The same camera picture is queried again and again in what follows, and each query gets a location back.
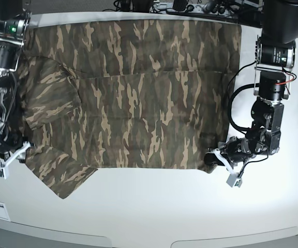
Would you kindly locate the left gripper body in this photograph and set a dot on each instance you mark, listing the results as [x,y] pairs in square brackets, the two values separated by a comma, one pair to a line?
[236,150]

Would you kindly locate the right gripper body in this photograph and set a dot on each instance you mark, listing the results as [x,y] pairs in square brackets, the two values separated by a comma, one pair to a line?
[9,145]

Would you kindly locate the camouflage T-shirt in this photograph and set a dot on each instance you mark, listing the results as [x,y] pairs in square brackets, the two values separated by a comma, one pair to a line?
[125,94]

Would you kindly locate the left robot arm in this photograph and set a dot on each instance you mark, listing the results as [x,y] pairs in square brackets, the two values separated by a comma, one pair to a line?
[275,47]

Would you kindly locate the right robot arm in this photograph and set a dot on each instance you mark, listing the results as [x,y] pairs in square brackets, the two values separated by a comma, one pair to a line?
[14,21]

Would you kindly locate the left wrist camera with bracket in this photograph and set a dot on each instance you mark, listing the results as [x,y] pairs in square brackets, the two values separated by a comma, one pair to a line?
[235,178]

